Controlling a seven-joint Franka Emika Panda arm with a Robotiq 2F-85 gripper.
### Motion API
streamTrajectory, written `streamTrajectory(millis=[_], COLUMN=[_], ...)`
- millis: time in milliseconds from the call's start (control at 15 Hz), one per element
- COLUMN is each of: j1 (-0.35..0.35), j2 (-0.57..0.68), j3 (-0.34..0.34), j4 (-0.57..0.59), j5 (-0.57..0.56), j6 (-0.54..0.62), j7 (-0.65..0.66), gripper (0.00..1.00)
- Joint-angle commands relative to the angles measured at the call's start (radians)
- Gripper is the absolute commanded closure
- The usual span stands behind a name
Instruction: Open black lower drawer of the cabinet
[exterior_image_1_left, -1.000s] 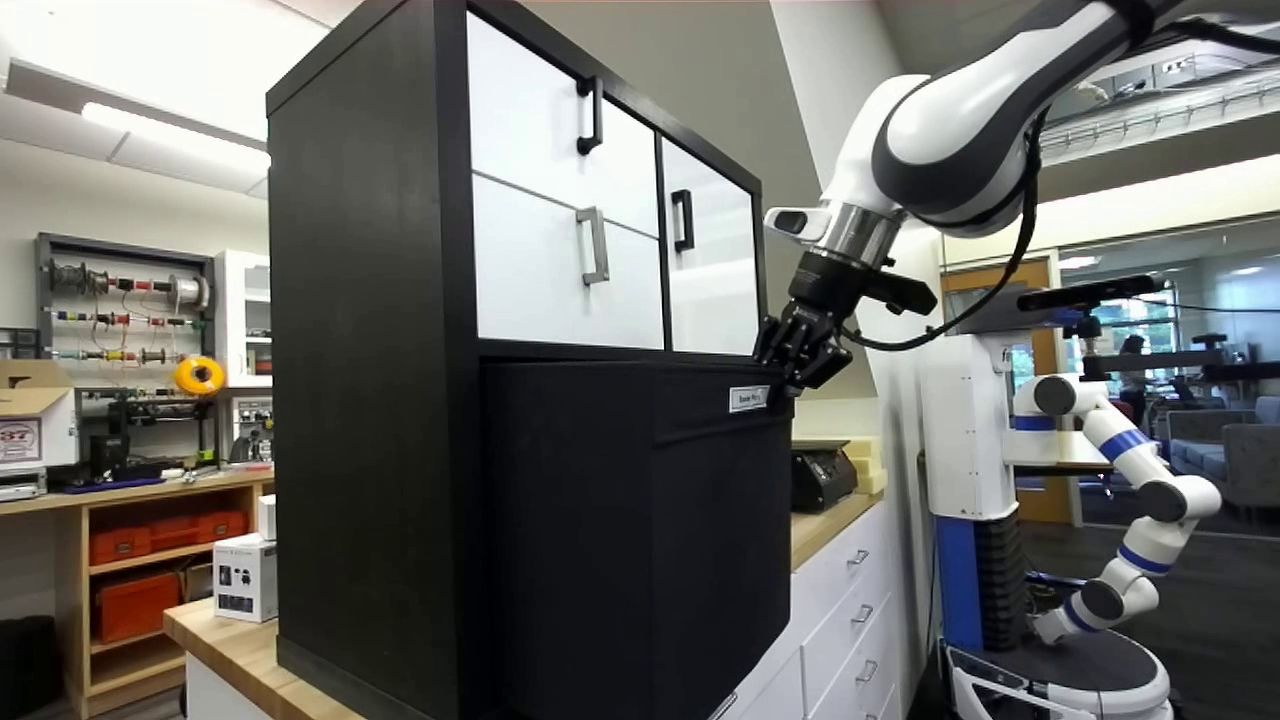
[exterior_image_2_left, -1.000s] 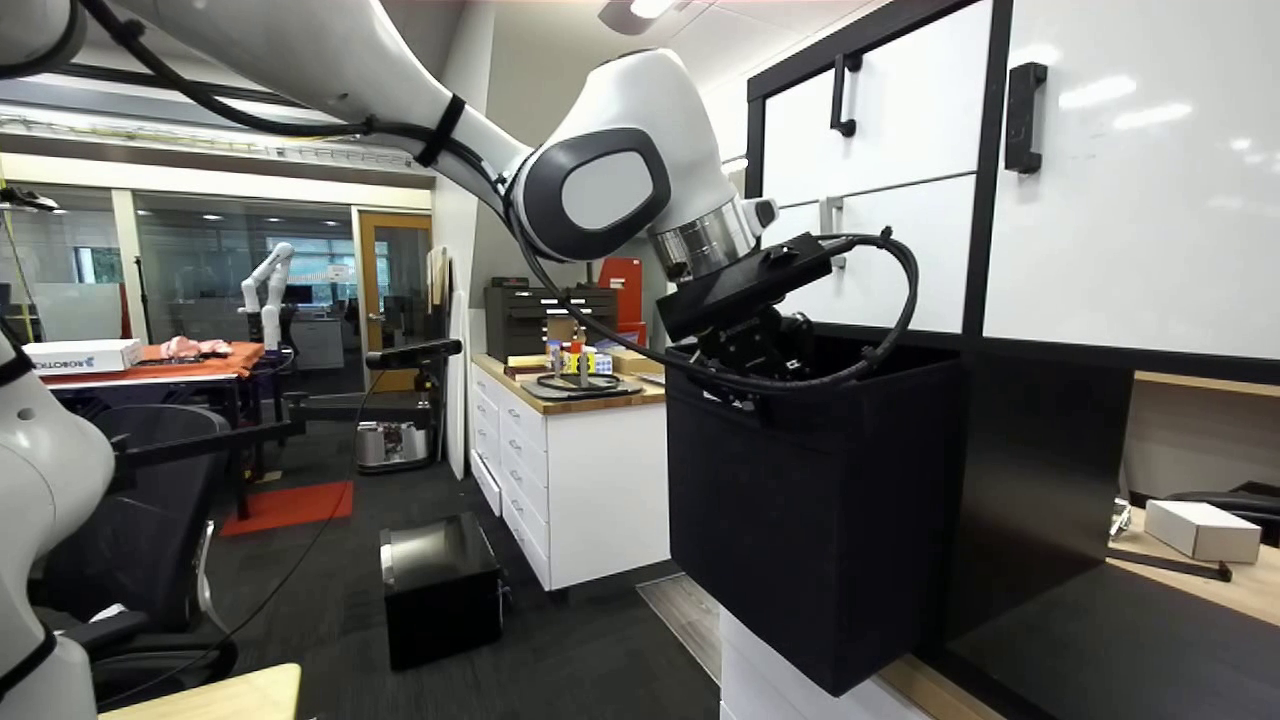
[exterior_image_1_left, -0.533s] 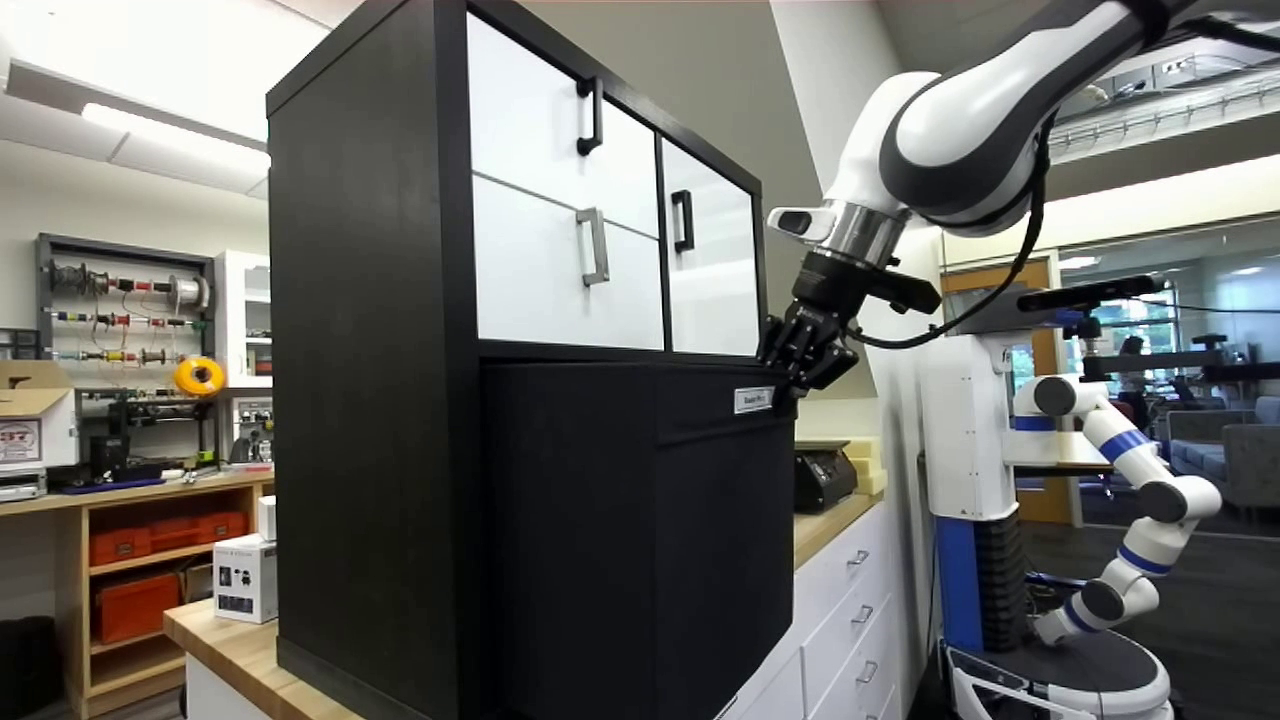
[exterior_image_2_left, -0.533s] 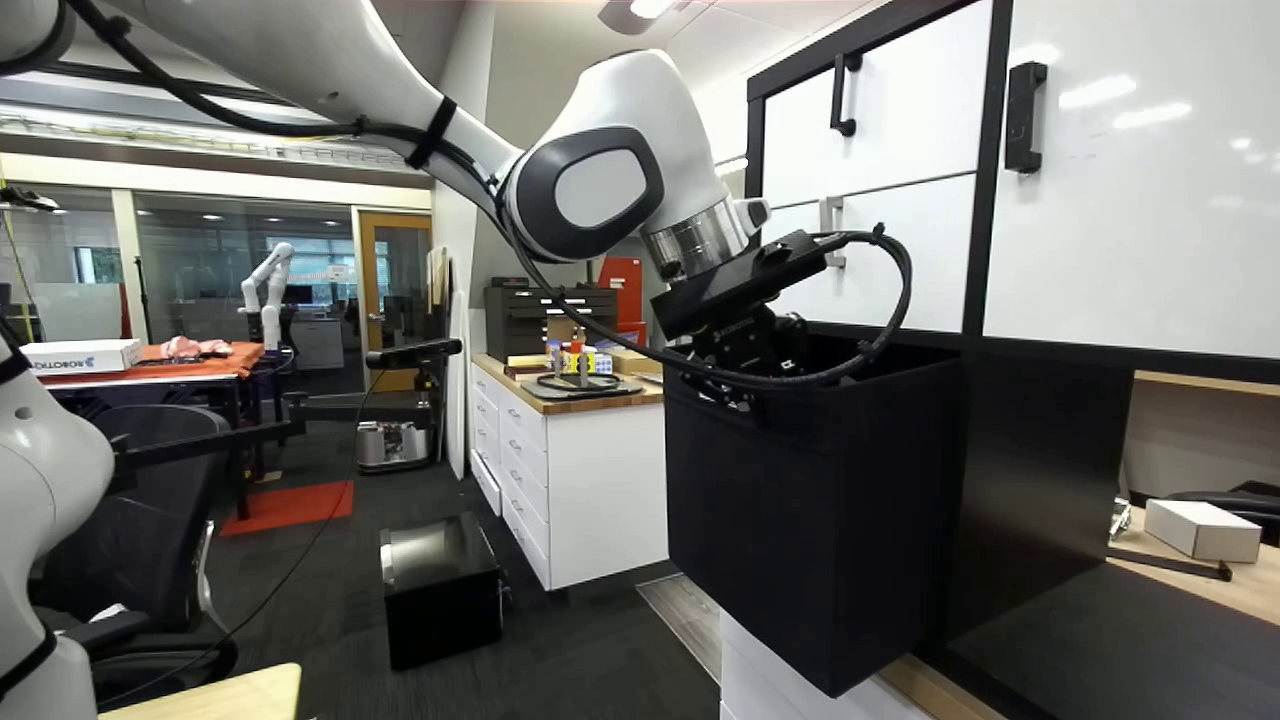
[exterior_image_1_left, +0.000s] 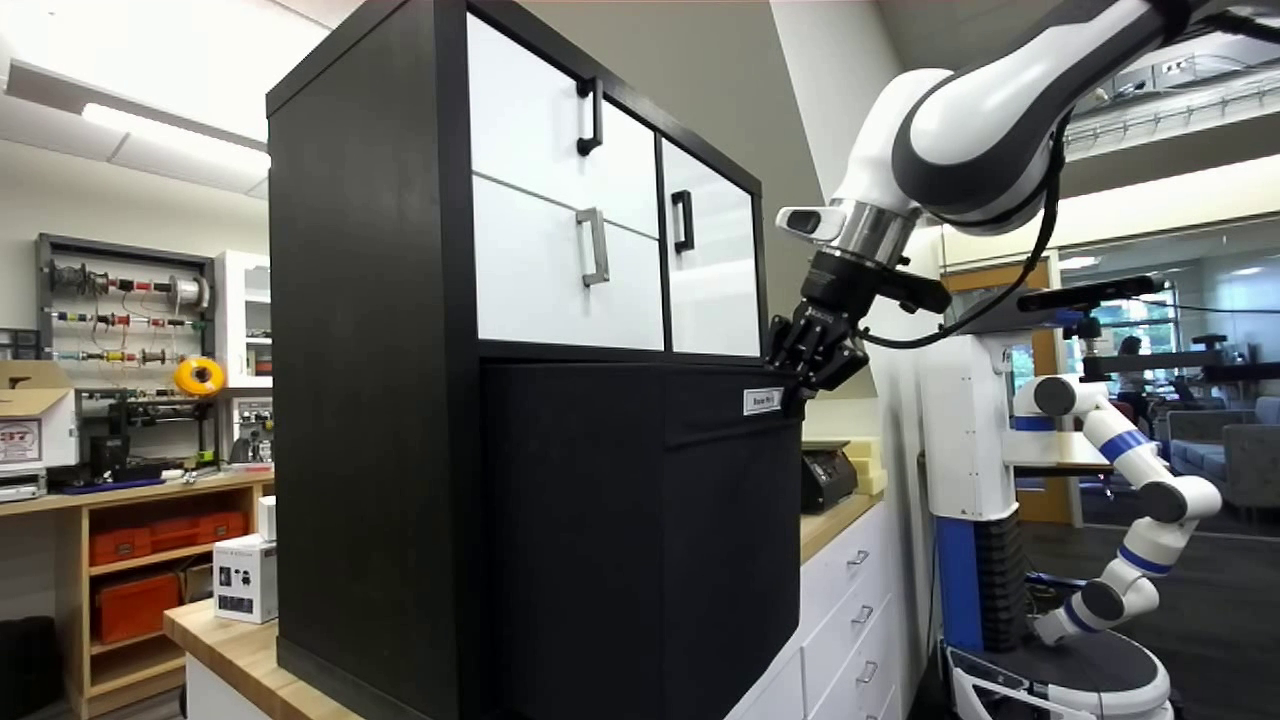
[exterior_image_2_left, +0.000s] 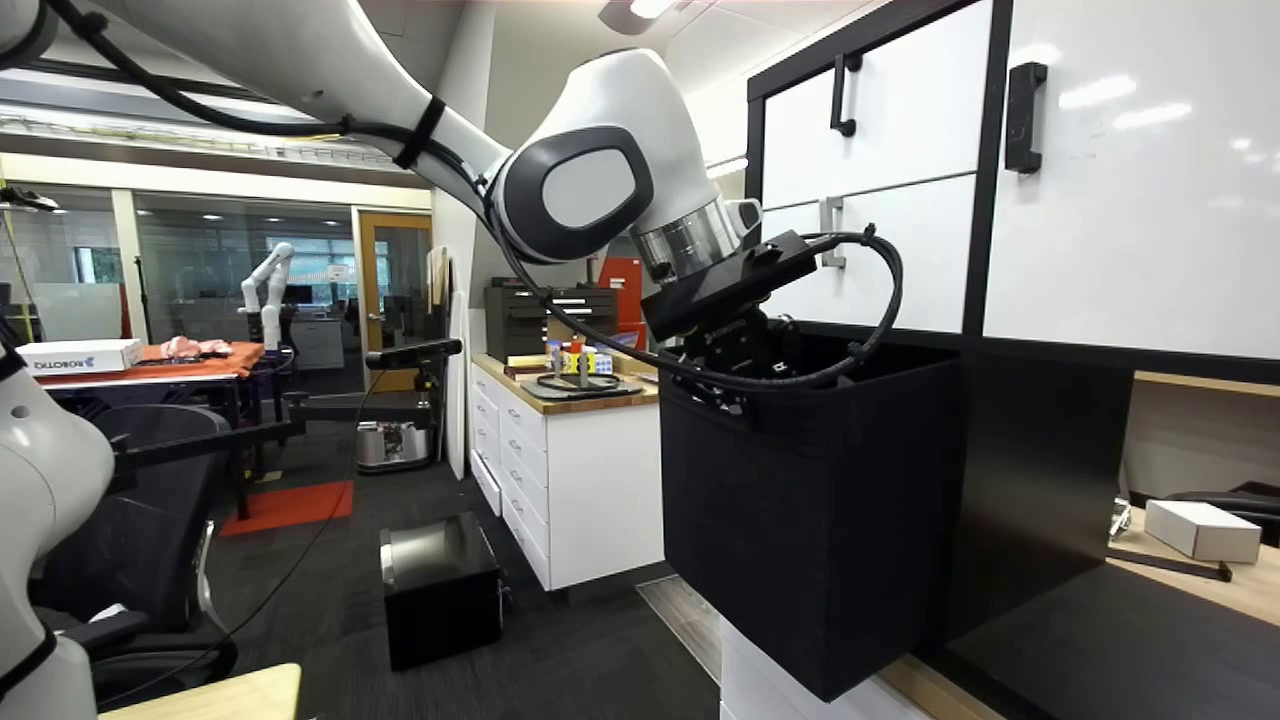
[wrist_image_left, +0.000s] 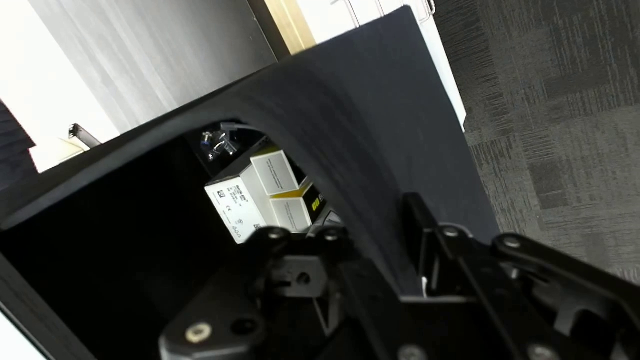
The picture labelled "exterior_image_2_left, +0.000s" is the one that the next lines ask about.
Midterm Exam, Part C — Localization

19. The white counter cabinet wood top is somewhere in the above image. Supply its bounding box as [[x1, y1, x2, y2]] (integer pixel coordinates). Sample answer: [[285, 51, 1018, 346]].
[[716, 618, 967, 720]]

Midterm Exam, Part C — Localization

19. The black office chair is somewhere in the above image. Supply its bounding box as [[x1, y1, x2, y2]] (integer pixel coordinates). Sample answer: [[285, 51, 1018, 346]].
[[34, 395, 249, 710]]

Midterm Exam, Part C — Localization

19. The black desk mat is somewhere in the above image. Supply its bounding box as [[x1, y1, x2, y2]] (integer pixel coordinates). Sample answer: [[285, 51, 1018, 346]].
[[936, 561, 1280, 720]]

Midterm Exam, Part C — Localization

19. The table with orange cloth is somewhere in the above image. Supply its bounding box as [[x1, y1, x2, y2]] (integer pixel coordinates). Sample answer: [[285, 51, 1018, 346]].
[[31, 334, 289, 523]]

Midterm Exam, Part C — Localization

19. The black drawer handle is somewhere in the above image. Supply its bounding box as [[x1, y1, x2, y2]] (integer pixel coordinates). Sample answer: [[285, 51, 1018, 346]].
[[828, 51, 865, 138]]

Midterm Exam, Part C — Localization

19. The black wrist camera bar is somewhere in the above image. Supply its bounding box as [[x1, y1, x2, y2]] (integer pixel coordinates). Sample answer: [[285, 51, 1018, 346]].
[[639, 226, 821, 339]]

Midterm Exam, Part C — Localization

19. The tall white cabinet drawer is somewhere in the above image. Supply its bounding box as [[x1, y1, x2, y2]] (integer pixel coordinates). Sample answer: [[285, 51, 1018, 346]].
[[759, 0, 1000, 208]]

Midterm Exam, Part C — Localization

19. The long black horizontal pole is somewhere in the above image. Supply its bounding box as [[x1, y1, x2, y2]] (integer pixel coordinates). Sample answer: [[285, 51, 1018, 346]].
[[110, 388, 447, 471]]

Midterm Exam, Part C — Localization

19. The black round tray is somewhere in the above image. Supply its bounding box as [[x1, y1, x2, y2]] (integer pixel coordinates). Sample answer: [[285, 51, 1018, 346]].
[[528, 369, 646, 403]]

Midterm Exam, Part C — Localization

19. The colourful toy block stack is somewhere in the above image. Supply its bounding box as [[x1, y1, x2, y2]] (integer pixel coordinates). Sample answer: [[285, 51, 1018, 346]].
[[547, 331, 621, 383]]

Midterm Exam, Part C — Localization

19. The black desk device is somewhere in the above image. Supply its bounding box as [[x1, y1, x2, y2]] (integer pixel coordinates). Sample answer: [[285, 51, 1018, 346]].
[[1195, 476, 1280, 548]]

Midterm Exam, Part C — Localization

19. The white floor bin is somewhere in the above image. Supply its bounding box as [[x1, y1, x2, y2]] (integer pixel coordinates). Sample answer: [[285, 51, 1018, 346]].
[[353, 416, 434, 476]]

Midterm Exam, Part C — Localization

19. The short black padded bar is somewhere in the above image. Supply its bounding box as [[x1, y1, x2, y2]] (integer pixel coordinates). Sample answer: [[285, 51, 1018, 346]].
[[364, 331, 468, 373]]

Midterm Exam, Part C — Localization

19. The short white cabinet drawer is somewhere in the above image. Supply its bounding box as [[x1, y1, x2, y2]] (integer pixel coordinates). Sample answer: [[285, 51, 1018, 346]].
[[755, 170, 979, 339]]

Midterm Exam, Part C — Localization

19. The red floor mat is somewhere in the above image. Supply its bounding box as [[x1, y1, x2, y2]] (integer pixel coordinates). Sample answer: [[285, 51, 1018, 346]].
[[215, 476, 358, 543]]

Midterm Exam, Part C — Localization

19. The black pen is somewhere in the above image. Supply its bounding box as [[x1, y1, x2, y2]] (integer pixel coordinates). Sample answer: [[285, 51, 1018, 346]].
[[1109, 538, 1238, 585]]

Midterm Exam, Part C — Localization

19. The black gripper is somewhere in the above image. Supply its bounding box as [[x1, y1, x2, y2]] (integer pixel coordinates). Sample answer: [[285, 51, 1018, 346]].
[[668, 309, 809, 398]]

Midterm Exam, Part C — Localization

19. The black door handle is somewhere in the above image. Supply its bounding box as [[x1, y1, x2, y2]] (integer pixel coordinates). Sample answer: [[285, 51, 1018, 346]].
[[1003, 61, 1052, 180]]

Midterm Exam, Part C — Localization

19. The white printed box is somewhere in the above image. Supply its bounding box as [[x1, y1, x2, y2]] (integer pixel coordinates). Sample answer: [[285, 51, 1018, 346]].
[[17, 334, 143, 380]]

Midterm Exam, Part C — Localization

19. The black fabric drawer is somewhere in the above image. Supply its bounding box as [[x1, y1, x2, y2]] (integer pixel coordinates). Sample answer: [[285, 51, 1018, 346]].
[[656, 329, 973, 704]]

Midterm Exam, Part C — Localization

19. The red wall cabinet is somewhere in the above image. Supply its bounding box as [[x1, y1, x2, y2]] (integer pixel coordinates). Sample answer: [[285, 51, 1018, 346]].
[[590, 250, 656, 323]]

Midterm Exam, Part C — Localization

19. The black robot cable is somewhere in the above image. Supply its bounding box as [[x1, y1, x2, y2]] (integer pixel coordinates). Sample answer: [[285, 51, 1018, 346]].
[[34, 0, 906, 395]]

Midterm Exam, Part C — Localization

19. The black frame storage cabinet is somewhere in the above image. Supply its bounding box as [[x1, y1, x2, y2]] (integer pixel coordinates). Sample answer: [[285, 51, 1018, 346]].
[[739, 0, 1280, 652]]

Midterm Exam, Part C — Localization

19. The ceiling light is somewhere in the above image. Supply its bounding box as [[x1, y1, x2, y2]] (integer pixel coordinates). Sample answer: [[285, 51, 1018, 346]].
[[597, 0, 698, 39]]

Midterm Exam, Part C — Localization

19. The white island cabinet wood top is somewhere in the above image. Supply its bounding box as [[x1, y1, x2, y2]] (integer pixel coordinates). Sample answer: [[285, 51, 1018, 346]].
[[462, 346, 668, 599]]

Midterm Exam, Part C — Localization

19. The wooden door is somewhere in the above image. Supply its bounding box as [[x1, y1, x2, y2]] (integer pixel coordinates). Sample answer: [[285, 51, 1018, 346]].
[[346, 208, 440, 398]]

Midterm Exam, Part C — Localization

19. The black floor box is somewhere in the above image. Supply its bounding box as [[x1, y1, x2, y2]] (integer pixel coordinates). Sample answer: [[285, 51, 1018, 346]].
[[373, 508, 513, 675]]

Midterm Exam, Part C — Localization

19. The black printer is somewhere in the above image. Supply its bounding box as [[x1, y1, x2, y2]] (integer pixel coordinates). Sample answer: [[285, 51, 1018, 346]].
[[479, 272, 621, 364]]

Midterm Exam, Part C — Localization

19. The white cardboard box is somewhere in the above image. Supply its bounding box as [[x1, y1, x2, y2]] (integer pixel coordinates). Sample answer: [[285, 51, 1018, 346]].
[[1138, 495, 1262, 569]]

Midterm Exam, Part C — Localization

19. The white cabinet door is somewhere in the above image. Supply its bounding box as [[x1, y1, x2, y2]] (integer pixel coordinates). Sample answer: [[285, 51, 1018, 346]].
[[985, 0, 1280, 364]]

